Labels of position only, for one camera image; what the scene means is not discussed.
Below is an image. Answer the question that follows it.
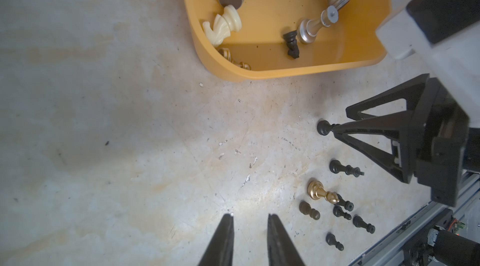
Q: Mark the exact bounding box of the aluminium rail frame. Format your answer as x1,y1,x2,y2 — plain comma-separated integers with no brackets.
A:
351,172,480,266

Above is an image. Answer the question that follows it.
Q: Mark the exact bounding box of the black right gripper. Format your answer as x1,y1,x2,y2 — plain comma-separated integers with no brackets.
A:
331,73,470,207

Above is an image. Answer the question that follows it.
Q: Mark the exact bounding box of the silver rook chess piece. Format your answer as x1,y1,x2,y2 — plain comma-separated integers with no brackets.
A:
297,5,339,44

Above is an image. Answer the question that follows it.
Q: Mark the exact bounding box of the black bishop chess piece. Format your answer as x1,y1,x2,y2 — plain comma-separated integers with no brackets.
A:
329,159,365,177

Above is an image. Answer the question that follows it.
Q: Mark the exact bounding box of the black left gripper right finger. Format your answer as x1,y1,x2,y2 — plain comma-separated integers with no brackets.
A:
267,214,305,266

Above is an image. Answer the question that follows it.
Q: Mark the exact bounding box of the cream knight chess piece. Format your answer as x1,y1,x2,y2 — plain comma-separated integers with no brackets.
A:
202,5,242,47

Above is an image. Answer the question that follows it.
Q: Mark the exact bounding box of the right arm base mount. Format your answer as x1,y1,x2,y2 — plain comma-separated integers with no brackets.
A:
402,208,480,266

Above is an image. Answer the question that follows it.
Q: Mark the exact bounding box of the gold pawn chess piece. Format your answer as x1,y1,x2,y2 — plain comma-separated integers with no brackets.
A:
307,180,340,205
218,47,251,71

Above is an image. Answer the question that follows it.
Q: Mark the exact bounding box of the yellow plastic storage box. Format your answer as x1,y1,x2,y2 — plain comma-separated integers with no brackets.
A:
184,0,391,82

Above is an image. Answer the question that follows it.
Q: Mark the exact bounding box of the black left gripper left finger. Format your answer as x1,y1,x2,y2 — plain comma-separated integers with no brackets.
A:
199,214,235,266

